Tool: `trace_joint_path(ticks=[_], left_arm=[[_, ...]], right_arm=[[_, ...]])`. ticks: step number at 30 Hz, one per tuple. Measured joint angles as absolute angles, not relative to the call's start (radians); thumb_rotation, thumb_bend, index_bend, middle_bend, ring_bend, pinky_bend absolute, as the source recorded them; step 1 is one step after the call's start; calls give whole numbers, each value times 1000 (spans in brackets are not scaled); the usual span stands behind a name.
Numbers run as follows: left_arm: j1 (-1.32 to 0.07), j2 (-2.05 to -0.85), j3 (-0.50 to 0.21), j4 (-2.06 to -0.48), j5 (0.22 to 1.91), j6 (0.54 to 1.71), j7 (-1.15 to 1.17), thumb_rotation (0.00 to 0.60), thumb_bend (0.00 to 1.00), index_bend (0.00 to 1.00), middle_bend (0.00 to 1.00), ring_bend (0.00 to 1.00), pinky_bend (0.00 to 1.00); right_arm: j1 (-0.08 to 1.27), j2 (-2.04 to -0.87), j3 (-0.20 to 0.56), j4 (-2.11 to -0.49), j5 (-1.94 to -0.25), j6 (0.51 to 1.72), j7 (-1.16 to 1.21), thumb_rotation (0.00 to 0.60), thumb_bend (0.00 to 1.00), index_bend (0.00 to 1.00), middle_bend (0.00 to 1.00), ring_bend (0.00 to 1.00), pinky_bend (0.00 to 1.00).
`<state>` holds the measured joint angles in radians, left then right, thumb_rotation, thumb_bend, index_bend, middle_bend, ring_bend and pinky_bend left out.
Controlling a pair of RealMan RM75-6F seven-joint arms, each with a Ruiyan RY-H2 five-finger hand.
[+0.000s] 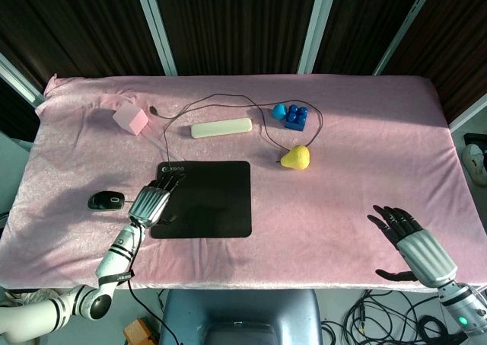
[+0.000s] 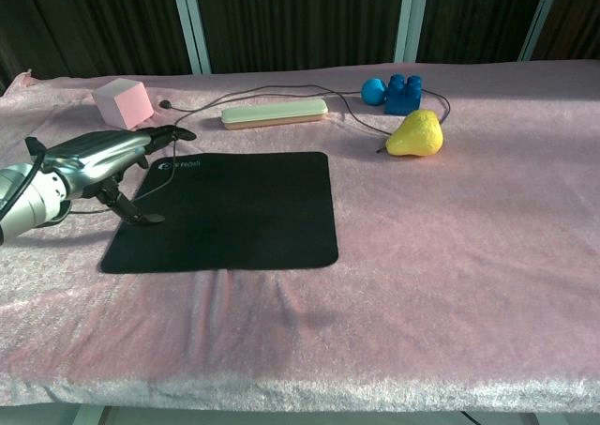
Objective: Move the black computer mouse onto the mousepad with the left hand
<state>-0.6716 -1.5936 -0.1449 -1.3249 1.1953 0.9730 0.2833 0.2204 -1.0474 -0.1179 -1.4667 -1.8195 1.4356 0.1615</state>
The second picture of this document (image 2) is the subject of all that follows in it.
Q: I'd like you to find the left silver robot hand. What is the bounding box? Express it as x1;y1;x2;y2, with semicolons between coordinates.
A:
42;124;198;225

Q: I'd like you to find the thin black cable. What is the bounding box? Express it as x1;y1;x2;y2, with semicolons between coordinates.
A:
69;83;451;216

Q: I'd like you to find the black mouse pad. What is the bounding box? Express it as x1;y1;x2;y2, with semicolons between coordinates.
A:
100;151;339;275

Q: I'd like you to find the pink foam cube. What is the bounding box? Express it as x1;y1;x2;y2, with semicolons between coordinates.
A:
91;78;156;130

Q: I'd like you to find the pale green pencil case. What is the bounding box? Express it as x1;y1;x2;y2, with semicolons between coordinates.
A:
220;98;329;131

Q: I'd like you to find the dark curtain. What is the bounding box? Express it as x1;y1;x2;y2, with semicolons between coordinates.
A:
0;0;600;83

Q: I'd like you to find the blue ball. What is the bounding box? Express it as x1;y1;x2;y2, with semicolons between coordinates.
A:
360;76;388;106

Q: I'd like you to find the blue building block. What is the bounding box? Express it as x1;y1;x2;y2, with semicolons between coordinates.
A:
383;72;423;115

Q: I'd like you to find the yellow toy pear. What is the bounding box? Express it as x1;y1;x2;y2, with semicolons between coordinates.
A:
376;109;444;158

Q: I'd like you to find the pink fuzzy table cloth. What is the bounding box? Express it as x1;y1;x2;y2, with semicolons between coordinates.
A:
0;58;600;406

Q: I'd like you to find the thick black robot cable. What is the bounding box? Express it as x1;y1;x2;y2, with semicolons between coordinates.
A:
0;136;51;222

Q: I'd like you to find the pale blue frame post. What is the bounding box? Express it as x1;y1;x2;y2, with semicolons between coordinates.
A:
395;0;419;64
518;0;566;63
168;0;212;75

